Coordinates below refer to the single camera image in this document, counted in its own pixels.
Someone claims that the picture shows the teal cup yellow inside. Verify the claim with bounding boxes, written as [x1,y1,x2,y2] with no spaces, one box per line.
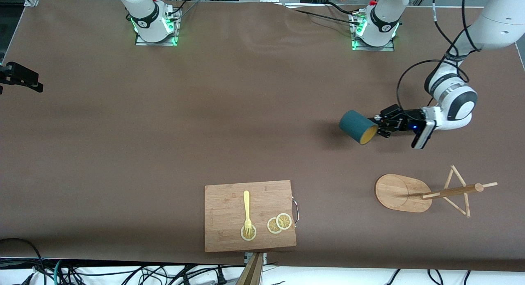
[339,110,379,146]

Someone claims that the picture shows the wooden cup rack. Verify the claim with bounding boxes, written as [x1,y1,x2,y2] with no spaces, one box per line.
[375,165,498,218]

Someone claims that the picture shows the yellow plastic fork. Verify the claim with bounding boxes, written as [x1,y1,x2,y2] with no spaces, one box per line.
[243,190,253,238]

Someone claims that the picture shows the bamboo cutting board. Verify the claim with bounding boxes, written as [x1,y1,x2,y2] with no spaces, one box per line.
[204,180,300,253]

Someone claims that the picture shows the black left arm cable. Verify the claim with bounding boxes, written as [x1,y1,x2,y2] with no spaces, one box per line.
[396,0,472,113]

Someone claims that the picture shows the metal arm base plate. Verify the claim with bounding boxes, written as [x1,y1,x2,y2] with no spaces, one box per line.
[351,12,395,52]
[135,12,180,47]

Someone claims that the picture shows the thick black cable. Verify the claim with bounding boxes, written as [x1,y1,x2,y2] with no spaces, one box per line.
[0,237,46,285]

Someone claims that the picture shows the wooden post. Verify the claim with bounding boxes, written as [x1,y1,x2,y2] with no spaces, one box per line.
[236,252,267,285]

